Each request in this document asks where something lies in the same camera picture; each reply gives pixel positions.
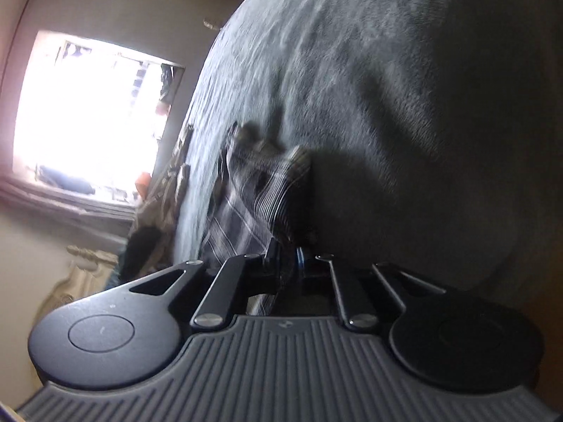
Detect dark shoes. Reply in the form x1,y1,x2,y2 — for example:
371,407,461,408
158,64,177,117

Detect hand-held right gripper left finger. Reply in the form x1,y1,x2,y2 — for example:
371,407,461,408
129,238,295,330

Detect window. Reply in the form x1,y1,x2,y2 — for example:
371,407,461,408
13,31,185,205

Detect grey curtain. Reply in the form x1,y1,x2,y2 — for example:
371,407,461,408
0,180,137,247

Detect cream carved headboard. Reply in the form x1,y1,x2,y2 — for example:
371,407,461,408
39,246,121,317

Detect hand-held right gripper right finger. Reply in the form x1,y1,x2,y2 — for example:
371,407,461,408
296,248,445,331

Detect dark hanging garment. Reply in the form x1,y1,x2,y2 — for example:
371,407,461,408
37,165,95,195

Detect dark plaid shirt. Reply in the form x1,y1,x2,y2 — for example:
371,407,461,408
200,121,313,317

